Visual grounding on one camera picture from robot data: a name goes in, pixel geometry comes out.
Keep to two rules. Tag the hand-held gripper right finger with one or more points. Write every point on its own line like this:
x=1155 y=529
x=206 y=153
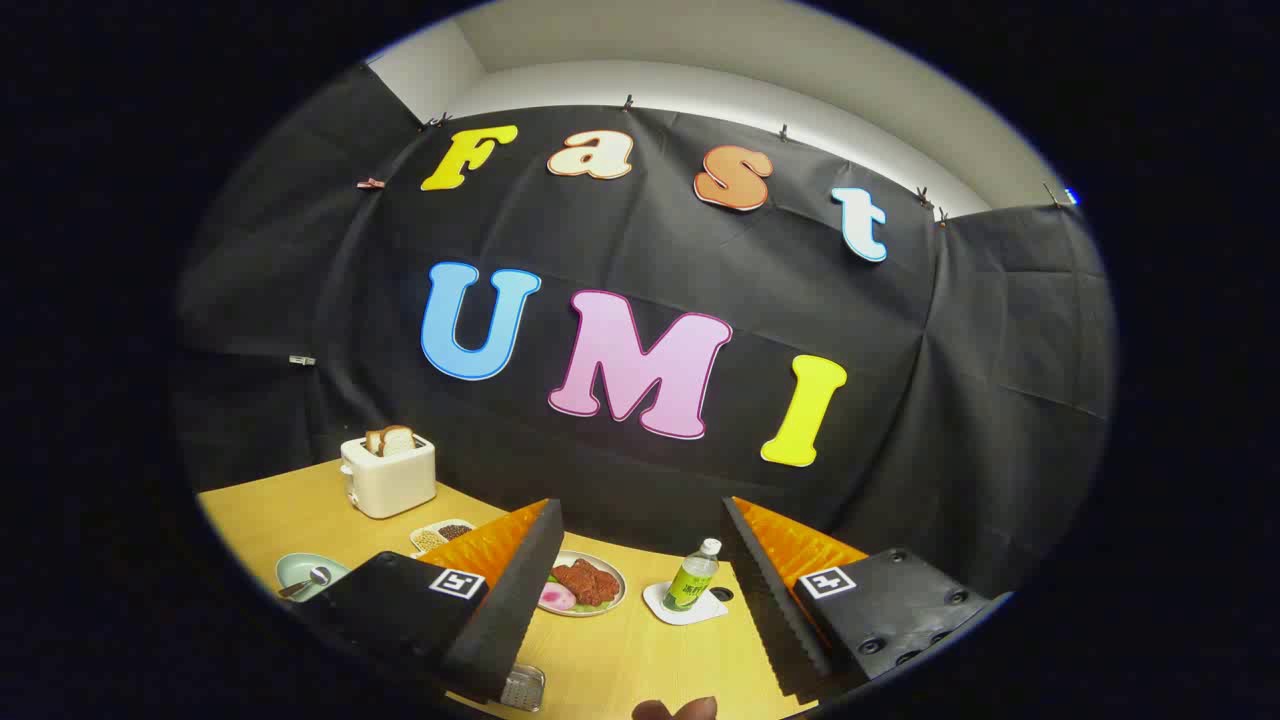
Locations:
x=775 y=610

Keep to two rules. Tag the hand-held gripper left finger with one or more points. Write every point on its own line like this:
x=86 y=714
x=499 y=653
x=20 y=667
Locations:
x=510 y=610

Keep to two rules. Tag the metal spoon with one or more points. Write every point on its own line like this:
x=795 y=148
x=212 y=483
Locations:
x=317 y=576

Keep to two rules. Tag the pink round food slice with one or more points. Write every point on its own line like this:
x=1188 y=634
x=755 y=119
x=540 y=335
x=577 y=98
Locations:
x=557 y=597

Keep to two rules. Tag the brown steak piece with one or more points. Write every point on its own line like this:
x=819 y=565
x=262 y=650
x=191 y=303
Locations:
x=588 y=582

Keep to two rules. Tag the green drink bottle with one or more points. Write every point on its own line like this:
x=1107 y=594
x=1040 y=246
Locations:
x=690 y=580

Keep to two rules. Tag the divided white dish with beans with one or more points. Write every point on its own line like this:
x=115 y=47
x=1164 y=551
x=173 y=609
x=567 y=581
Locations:
x=440 y=534

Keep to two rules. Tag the white food plate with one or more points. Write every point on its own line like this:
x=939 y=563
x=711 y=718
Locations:
x=612 y=578

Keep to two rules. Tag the white square coaster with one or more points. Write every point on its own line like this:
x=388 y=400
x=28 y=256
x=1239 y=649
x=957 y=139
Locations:
x=660 y=603

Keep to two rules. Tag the white toaster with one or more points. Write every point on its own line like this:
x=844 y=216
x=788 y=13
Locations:
x=395 y=485

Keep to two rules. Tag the large bread slice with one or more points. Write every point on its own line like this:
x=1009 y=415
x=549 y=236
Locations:
x=398 y=441

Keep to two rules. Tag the light green plate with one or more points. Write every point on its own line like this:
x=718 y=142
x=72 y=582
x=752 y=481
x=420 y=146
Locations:
x=300 y=566

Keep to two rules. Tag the small bread slice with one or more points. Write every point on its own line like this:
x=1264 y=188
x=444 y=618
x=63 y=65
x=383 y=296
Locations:
x=374 y=442

